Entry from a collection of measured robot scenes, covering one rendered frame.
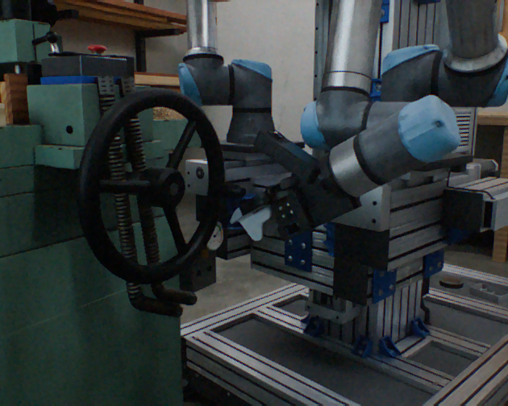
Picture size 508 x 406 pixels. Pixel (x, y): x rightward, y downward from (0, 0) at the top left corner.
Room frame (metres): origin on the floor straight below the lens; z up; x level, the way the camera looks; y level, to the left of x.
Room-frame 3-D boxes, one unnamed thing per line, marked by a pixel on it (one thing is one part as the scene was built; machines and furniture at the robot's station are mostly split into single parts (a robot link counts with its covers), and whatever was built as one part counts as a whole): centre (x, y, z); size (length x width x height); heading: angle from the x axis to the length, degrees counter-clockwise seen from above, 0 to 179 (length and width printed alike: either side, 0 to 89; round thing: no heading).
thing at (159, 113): (1.09, 0.21, 0.92); 0.14 x 0.09 x 0.04; 56
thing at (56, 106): (0.83, 0.26, 0.92); 0.15 x 0.13 x 0.09; 146
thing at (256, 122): (1.50, 0.01, 0.87); 0.15 x 0.15 x 0.10
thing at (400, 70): (1.15, -0.35, 0.98); 0.13 x 0.12 x 0.14; 59
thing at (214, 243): (1.03, 0.10, 0.65); 0.06 x 0.04 x 0.08; 146
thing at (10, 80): (0.91, 0.33, 0.94); 0.20 x 0.01 x 0.08; 146
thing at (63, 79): (0.83, 0.25, 0.99); 0.13 x 0.11 x 0.06; 146
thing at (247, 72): (1.50, 0.01, 0.98); 0.13 x 0.12 x 0.14; 101
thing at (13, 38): (0.95, 0.43, 1.03); 0.14 x 0.07 x 0.09; 56
